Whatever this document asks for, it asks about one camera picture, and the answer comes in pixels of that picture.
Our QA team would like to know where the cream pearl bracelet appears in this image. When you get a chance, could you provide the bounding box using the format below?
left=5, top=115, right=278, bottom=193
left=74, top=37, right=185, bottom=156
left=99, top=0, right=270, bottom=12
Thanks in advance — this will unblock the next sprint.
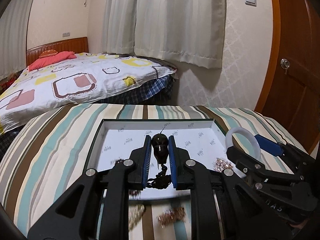
left=128, top=203, right=146, bottom=231

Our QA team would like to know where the white jade bangle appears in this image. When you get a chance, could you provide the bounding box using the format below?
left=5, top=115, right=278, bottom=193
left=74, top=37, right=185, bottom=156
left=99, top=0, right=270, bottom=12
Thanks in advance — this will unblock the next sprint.
left=225, top=127, right=261, bottom=160

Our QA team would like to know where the wooden headboard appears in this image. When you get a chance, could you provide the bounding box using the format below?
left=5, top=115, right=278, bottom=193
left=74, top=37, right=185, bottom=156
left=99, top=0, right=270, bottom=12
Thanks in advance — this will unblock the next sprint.
left=26, top=37, right=89, bottom=65

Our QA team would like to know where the metal door lock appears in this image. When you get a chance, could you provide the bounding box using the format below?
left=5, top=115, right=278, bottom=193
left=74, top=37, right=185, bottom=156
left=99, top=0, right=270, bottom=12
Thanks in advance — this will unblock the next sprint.
left=280, top=59, right=290, bottom=75

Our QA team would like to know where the black gourd pendant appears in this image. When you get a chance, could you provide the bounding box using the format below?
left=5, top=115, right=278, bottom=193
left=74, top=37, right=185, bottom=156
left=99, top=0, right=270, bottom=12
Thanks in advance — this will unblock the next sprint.
left=146, top=129, right=171, bottom=190

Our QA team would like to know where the centre white curtain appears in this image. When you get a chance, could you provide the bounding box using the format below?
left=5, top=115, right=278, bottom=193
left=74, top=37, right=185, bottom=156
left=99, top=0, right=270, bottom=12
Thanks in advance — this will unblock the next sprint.
left=102, top=0, right=137, bottom=54

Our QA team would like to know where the left window curtain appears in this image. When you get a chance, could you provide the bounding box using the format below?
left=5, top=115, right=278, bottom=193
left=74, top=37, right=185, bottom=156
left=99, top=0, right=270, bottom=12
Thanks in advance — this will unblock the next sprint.
left=1, top=0, right=33, bottom=80

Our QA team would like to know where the right white curtain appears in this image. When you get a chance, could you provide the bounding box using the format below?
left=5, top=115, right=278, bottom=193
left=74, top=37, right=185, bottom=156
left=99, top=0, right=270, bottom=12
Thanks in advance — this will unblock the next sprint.
left=134, top=0, right=226, bottom=69

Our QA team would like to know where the striped tablecloth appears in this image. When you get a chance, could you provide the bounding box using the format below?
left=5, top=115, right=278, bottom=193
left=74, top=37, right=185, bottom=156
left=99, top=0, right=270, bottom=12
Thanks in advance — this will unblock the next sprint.
left=1, top=103, right=300, bottom=234

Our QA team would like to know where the white curtain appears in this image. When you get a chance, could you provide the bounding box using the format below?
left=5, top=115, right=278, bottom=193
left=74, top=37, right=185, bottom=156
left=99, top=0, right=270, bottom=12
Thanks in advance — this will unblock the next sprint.
left=102, top=0, right=137, bottom=54
left=134, top=0, right=226, bottom=69

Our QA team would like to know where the dark red bead bracelet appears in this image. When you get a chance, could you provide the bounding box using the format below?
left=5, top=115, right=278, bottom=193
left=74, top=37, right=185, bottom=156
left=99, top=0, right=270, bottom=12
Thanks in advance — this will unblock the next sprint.
left=111, top=158, right=142, bottom=198

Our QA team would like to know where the bed with patterned quilt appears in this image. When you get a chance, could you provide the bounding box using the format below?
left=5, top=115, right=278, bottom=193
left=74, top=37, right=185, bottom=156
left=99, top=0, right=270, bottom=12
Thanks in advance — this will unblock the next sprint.
left=1, top=52, right=177, bottom=155

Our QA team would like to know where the orange cushion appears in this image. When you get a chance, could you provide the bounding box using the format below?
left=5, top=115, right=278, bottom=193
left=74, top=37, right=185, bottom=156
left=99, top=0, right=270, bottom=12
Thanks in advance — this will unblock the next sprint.
left=39, top=49, right=58, bottom=59

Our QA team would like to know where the pearl cluster brooch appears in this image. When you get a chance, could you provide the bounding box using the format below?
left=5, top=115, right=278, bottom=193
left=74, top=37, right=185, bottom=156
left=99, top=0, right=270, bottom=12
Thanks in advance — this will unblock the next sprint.
left=213, top=158, right=233, bottom=172

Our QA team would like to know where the wall light switch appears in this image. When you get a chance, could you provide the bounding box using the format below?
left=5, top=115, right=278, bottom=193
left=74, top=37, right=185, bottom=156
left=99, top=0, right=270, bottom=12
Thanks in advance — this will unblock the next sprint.
left=245, top=0, right=257, bottom=7

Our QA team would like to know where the green jewelry tray box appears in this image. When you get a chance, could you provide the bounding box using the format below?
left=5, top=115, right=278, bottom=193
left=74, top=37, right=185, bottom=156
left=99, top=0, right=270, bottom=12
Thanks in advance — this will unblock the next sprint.
left=84, top=119, right=234, bottom=209

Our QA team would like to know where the wooden door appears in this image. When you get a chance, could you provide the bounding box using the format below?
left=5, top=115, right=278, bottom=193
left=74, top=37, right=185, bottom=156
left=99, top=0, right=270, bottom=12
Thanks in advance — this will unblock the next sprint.
left=255, top=0, right=319, bottom=153

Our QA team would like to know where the pink pillow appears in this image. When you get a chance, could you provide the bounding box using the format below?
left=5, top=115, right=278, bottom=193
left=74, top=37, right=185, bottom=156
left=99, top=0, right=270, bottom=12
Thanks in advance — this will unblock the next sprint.
left=27, top=51, right=76, bottom=72

